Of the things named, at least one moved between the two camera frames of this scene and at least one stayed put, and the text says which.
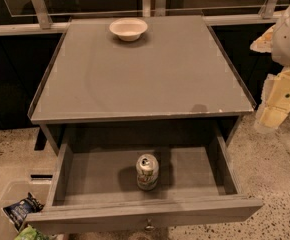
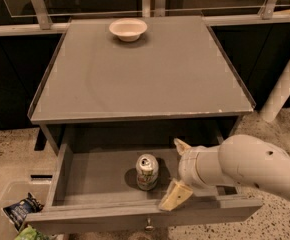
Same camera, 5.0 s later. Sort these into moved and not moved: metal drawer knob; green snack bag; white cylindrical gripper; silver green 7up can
Moved: white cylindrical gripper
Not moved: green snack bag; metal drawer knob; silver green 7up can
